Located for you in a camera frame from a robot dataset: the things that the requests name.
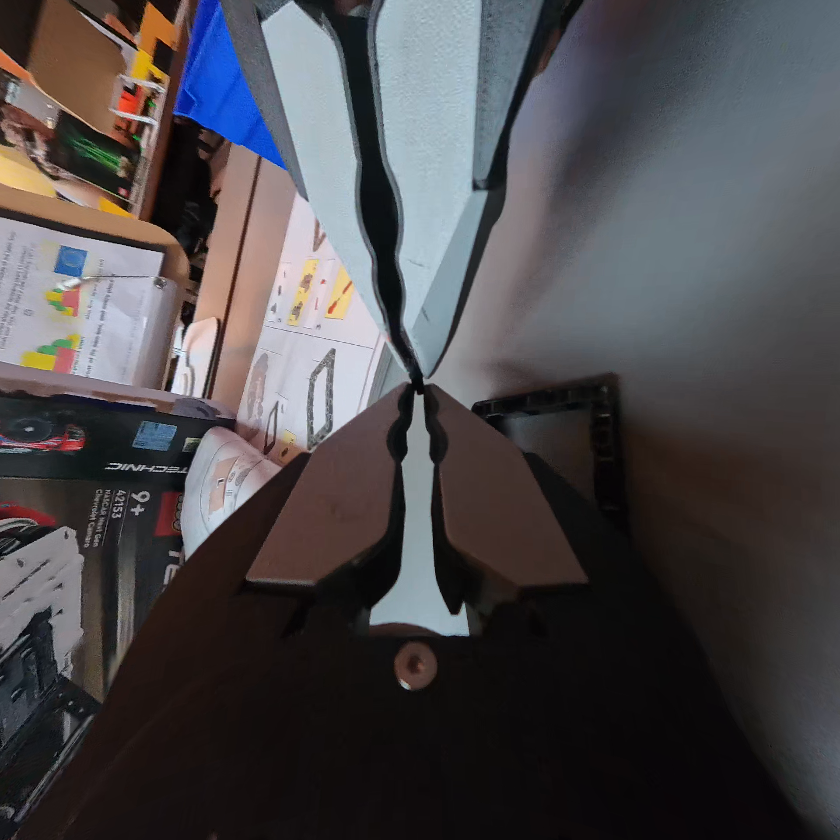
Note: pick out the brown cardboard box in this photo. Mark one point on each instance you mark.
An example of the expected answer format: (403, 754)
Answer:
(72, 59)

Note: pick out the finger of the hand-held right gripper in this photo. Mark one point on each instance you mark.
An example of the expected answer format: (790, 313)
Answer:
(433, 98)
(308, 98)

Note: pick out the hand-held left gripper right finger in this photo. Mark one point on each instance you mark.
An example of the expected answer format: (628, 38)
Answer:
(505, 512)

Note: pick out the black rectangular lego frame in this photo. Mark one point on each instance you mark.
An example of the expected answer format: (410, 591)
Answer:
(607, 446)

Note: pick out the black lego set box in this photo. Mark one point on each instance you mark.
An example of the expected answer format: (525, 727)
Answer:
(98, 558)

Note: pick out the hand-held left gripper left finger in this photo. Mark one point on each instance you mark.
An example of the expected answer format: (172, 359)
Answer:
(328, 512)

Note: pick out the blue plastic bin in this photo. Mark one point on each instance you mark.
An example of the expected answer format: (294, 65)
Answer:
(216, 79)

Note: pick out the lego instruction booklet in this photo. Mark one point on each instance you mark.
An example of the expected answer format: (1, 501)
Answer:
(295, 367)

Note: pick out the small black lego pin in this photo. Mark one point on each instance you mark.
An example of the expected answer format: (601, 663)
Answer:
(418, 384)

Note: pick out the laminated paper sheet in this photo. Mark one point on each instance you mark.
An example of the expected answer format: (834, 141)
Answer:
(98, 315)

